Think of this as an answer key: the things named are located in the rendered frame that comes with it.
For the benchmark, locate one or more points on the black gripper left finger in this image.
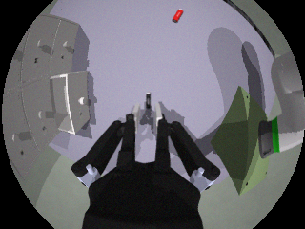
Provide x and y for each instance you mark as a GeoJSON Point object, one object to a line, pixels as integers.
{"type": "Point", "coordinates": [101, 152]}

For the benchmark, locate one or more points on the grey drawer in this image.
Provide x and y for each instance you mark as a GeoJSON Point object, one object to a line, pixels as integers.
{"type": "Point", "coordinates": [62, 46]}
{"type": "Point", "coordinates": [35, 59]}
{"type": "Point", "coordinates": [19, 146]}
{"type": "Point", "coordinates": [70, 116]}
{"type": "Point", "coordinates": [37, 107]}
{"type": "Point", "coordinates": [12, 77]}

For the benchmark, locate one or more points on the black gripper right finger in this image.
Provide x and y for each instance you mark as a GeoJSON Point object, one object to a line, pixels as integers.
{"type": "Point", "coordinates": [201, 171]}

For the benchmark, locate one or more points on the small white chest of drawers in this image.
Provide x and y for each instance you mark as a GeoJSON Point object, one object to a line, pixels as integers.
{"type": "Point", "coordinates": [35, 79]}

